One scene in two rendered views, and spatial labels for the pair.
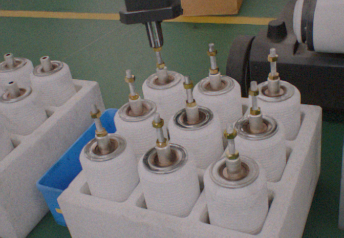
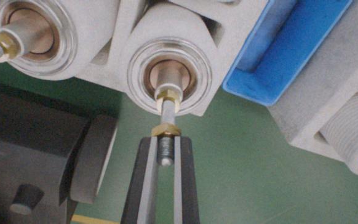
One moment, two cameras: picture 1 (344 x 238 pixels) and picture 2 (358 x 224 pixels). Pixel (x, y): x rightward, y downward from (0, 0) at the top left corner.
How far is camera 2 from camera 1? 82 cm
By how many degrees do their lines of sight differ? 22
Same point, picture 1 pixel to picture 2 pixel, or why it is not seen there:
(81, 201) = not seen: outside the picture
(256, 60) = (56, 157)
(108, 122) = (268, 89)
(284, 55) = (15, 156)
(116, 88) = (248, 164)
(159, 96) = (176, 21)
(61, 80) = not seen: outside the picture
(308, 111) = not seen: outside the picture
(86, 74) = (275, 186)
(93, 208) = not seen: outside the picture
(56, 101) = not seen: outside the picture
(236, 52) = (87, 175)
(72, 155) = (330, 10)
